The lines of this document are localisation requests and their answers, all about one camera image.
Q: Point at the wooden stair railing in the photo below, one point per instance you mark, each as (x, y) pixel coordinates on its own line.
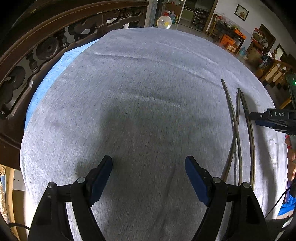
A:
(277, 69)

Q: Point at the clear water bottle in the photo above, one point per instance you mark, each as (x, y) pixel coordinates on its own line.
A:
(173, 17)

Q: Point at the blue water bottle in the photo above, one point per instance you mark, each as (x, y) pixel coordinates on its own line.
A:
(242, 52)

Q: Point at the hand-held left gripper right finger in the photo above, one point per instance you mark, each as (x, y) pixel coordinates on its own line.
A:
(197, 183)

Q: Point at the small round electric fan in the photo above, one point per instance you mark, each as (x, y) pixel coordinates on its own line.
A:
(164, 22)

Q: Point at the light blue table cloth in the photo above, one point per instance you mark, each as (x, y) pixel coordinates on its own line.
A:
(53, 71)

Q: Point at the dark wooden side table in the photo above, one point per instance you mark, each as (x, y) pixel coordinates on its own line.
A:
(231, 32)

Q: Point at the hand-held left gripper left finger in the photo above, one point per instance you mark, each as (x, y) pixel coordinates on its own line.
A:
(99, 183)

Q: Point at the dark shoe rack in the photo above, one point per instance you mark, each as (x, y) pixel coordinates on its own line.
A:
(201, 16)

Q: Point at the carved wooden headboard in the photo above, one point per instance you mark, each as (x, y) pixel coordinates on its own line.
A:
(46, 30)

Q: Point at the bright blue cloth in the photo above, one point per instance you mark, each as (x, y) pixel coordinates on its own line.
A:
(286, 206)

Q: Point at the framed wall picture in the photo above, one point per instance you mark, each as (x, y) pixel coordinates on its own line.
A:
(241, 12)

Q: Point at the person's right hand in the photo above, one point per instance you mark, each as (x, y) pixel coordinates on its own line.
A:
(291, 157)

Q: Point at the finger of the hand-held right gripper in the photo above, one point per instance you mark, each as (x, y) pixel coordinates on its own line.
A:
(268, 124)
(261, 115)

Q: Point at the grey table cloth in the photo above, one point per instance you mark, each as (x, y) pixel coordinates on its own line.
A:
(138, 92)

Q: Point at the orange cardboard box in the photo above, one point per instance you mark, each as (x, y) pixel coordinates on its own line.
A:
(227, 42)

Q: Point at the beige wooden board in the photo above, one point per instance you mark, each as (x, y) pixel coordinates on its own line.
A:
(16, 204)

